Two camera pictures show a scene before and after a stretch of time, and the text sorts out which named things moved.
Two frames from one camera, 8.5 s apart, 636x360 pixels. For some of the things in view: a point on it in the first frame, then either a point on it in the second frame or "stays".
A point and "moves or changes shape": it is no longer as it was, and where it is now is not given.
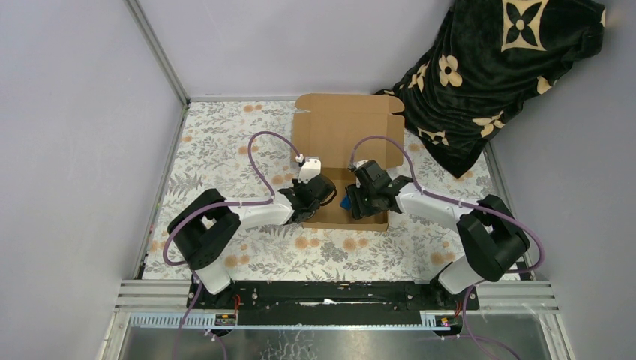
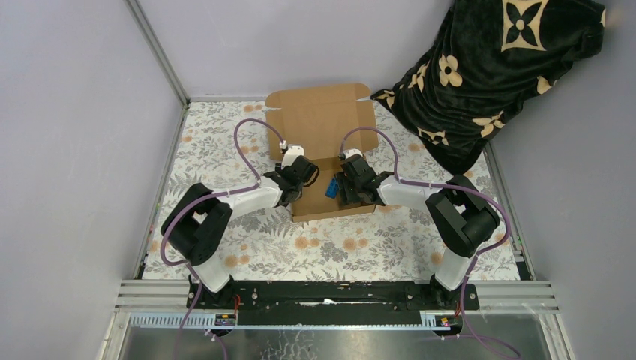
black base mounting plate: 332,302 stays
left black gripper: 296,186 → 278,171
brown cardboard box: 327,127 moves or changes shape
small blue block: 346,203 moves or changes shape
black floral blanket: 489,58 stays
